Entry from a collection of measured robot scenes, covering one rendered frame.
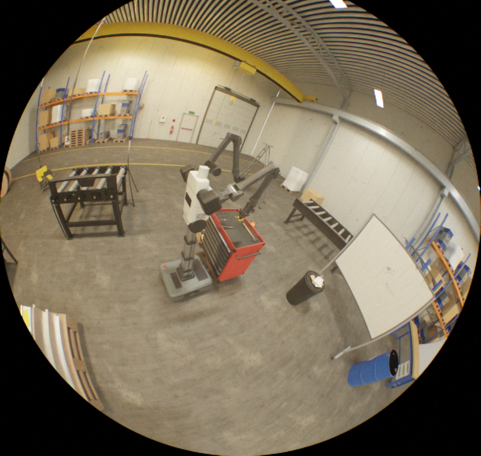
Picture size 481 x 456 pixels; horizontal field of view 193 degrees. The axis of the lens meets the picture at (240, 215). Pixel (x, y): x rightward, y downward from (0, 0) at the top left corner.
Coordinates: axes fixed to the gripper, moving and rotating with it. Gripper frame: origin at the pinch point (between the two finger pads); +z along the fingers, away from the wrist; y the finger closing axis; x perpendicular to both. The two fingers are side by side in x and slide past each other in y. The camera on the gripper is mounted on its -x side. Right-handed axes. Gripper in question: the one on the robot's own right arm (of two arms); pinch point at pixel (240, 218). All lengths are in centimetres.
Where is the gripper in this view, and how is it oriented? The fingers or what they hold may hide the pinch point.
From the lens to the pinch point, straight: 144.9
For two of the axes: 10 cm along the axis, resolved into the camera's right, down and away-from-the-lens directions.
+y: -5.3, -6.3, 5.7
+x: -6.8, -0.8, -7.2
